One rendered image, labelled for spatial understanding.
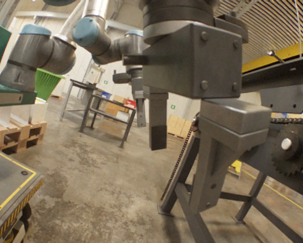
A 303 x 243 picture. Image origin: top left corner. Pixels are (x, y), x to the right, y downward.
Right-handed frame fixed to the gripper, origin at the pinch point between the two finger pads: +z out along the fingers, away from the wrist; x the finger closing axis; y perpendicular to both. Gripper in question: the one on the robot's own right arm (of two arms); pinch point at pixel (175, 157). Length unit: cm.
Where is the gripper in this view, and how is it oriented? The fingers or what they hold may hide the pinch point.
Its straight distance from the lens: 19.1
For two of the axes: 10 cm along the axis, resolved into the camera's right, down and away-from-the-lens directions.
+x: 2.9, 2.9, -9.1
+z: 0.1, 9.5, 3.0
